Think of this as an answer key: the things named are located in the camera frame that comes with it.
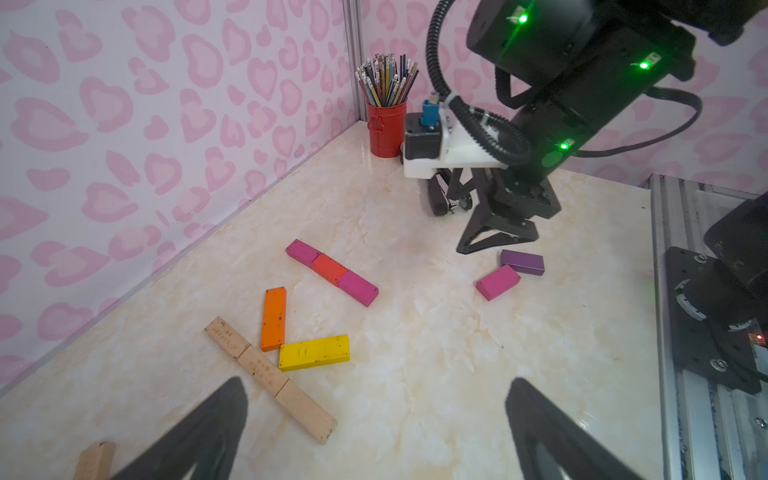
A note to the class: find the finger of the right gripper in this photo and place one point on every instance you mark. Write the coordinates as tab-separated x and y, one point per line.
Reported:
490	228
437	188

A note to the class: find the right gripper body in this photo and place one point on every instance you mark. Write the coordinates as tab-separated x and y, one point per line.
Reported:
506	194

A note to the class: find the red pen cup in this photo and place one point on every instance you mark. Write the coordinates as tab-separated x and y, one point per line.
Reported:
386	127

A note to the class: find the purple block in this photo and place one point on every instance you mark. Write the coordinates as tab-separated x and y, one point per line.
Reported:
527	263

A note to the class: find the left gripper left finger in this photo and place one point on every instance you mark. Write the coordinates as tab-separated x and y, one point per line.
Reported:
201	446

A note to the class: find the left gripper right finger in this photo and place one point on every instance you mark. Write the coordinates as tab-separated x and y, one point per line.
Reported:
549	445

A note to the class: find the natural wood block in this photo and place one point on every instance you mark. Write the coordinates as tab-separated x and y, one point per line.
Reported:
265	372
94	463
307	412
227	337

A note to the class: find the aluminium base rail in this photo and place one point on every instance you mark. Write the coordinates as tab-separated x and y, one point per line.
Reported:
710	261

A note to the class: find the magenta block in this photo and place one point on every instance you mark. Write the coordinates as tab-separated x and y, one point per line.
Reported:
498	282
358	288
302	252

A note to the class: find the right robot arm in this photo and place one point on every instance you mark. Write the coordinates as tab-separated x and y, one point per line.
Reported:
566	69

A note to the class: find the red block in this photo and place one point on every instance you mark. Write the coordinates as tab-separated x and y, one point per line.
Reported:
329	269

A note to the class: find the orange block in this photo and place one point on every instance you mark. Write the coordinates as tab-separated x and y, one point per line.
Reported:
273	319

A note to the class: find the yellow block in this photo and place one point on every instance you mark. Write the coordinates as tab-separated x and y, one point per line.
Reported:
314	353

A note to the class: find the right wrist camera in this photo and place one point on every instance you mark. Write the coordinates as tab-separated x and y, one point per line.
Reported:
434	139

